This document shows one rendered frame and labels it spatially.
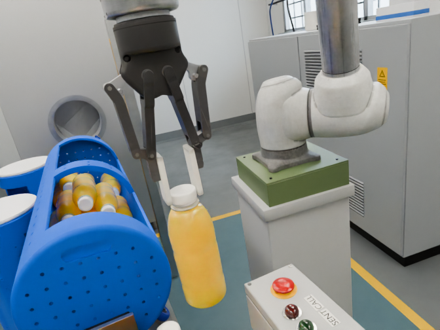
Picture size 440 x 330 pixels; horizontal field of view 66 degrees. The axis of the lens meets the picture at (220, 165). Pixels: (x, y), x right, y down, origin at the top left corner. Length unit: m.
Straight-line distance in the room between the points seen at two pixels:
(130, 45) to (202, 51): 5.55
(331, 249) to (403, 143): 0.98
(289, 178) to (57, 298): 0.68
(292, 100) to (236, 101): 5.13
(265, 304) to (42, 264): 0.38
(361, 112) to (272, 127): 0.26
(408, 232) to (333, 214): 1.19
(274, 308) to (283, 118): 0.63
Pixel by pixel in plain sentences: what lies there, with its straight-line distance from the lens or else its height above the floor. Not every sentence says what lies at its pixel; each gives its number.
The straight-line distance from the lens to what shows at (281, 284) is 0.59.
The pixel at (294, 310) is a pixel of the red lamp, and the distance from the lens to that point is 0.55.
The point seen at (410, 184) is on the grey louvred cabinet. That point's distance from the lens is 2.19.
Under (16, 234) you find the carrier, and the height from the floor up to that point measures 0.97.
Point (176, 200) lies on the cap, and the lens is 0.47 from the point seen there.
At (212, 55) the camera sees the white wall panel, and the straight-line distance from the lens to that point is 5.99.
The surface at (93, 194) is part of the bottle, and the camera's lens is 1.02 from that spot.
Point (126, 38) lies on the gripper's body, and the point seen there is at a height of 1.52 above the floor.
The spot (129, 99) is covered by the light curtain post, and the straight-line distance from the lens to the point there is 2.04.
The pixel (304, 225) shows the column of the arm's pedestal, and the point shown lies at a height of 0.90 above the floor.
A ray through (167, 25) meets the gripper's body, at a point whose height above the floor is 1.52.
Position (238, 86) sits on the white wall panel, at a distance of 6.15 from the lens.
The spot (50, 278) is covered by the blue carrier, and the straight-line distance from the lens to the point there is 0.68.
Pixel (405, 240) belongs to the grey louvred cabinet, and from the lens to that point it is 2.36.
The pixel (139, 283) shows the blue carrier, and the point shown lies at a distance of 0.71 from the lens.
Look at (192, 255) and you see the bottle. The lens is 0.49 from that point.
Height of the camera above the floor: 1.50
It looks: 20 degrees down
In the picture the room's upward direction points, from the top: 10 degrees counter-clockwise
